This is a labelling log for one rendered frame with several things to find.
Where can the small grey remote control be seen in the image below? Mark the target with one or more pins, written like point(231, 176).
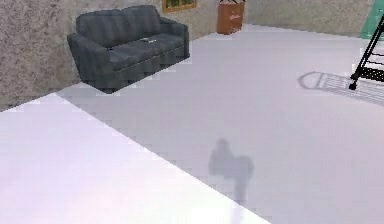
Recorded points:
point(148, 40)

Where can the dark grey sofa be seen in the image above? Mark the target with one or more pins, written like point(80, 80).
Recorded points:
point(126, 56)

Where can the brown paper bag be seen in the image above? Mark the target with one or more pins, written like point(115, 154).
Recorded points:
point(230, 18)

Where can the black metal rack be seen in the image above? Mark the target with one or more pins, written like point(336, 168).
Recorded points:
point(368, 55)

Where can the teal door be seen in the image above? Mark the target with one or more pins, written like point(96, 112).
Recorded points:
point(375, 20)

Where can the framed picture with gold frame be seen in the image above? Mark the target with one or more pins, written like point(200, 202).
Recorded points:
point(178, 4)

